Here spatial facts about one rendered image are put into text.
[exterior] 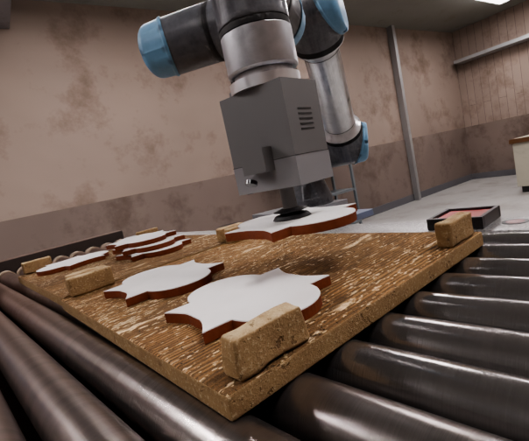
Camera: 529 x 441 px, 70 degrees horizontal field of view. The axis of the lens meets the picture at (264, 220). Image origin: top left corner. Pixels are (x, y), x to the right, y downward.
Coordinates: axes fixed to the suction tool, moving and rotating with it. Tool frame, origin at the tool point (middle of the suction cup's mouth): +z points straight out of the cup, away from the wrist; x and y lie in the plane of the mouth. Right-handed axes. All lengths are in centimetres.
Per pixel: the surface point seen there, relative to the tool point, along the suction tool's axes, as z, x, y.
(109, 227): 16, 152, -344
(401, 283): 4.6, -3.7, 12.6
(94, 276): 2.5, -10.4, -28.1
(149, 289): 3.5, -11.1, -13.6
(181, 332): 4.5, -16.5, -0.8
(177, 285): 3.6, -9.6, -10.3
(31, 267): 3, -5, -70
